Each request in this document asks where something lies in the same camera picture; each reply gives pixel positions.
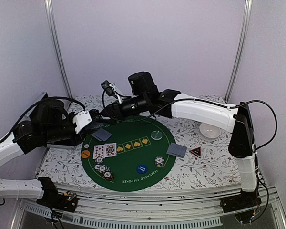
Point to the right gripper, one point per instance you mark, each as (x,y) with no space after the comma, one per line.
(111,107)

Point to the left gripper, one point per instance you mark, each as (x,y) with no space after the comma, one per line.
(76,141)

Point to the clear dealer button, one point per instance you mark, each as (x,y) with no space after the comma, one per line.
(156,135)

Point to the blue-backed card deck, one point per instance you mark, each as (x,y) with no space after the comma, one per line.
(94,125)

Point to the orange big blind button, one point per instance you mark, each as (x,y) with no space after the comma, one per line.
(85,154)

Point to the face-down cards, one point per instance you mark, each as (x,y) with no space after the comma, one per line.
(101,135)
(176,150)

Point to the face-up diamonds card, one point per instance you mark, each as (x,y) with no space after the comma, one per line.
(99,151)

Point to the poker chip stack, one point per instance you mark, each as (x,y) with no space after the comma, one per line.
(100,166)
(159,161)

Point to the blue small blind button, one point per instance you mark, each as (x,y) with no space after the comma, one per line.
(142,169)

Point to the black red triangle token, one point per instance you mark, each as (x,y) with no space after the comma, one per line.
(196,151)

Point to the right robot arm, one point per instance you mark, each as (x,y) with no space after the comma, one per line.
(235,119)

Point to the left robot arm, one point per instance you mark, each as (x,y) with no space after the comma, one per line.
(8,151)

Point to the aluminium poker set case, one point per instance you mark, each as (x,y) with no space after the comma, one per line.
(51,124)

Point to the round green poker mat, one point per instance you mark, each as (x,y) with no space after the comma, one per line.
(134,147)

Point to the white bowl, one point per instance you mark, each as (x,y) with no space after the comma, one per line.
(209,132)

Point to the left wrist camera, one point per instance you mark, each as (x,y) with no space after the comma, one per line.
(81,120)

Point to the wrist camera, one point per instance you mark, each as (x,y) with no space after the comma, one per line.
(81,120)
(112,90)

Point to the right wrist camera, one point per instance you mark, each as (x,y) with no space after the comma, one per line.
(112,90)

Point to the front aluminium rail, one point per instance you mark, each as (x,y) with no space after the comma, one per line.
(183,209)

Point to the left aluminium frame post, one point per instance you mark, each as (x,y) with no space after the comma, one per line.
(56,45)

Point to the aluminium frame post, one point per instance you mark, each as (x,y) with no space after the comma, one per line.
(56,45)
(240,49)

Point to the right aluminium frame post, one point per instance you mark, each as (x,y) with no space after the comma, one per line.
(240,49)

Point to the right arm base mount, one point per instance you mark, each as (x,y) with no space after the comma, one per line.
(238,205)

